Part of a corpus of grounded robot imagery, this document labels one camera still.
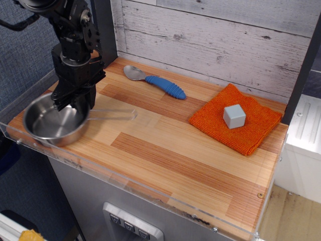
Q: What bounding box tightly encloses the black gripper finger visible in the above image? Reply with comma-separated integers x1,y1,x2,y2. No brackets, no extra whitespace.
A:
74,85,96,115
52,96,74,111

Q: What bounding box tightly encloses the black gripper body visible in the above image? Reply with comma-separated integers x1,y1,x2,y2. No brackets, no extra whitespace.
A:
51,45,105,99

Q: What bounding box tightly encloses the silver pan with wire handle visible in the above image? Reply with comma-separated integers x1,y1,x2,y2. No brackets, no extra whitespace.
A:
23,93,138,147

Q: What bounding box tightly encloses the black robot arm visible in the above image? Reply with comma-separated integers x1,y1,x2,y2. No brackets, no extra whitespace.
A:
14,1,105,111

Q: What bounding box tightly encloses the orange knitted rag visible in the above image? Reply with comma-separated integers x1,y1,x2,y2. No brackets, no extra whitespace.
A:
189,84,282,156

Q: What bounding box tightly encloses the silver panel with buttons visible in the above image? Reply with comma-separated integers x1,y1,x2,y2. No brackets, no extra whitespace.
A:
102,202,165,240

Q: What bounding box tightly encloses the yellow and black object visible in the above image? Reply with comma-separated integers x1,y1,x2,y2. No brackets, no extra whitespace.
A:
19,229,44,241

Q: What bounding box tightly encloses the grey cube block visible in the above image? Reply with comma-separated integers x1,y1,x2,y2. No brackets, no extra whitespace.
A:
223,104,246,129

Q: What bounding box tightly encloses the white aluminium block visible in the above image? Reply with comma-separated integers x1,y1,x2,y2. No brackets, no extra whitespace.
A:
274,94,320,203

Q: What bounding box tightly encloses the spoon with blue handle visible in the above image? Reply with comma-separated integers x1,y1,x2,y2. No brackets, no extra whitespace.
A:
123,65,187,100

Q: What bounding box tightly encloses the black braided cable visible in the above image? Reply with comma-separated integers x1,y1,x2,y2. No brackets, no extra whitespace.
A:
0,14,41,32

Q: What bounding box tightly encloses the dark left vertical post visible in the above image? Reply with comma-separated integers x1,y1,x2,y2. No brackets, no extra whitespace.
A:
90,0,118,68

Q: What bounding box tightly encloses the dark vertical post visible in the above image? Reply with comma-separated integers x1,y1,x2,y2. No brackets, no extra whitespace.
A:
281,16,320,125
90,0,118,68

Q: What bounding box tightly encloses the clear acrylic guard rail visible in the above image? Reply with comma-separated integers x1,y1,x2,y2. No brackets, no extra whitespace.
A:
0,36,289,241

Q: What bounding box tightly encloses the dark right vertical post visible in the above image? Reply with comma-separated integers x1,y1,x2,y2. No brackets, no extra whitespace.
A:
281,16,320,125

